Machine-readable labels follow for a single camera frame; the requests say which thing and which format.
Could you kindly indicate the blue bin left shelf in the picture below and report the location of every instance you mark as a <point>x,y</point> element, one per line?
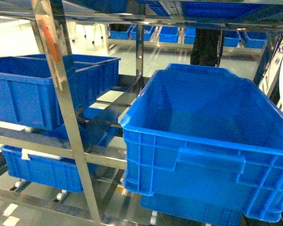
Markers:
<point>27,92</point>

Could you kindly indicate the steel shelf rack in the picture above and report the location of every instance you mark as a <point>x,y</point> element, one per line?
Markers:
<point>95,135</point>

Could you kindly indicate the blue bin behind left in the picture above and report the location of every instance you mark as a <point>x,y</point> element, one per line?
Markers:
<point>103,70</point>

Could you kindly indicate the blue bin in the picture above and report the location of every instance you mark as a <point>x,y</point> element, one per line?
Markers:
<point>61,174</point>
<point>103,70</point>

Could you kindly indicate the large blue crate front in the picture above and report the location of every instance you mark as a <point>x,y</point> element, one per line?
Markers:
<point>203,133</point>

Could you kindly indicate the blue bin lower left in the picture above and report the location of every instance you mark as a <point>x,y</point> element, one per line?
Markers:
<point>61,174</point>

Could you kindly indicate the blue crate under front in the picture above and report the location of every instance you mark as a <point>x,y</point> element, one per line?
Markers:
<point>192,209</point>

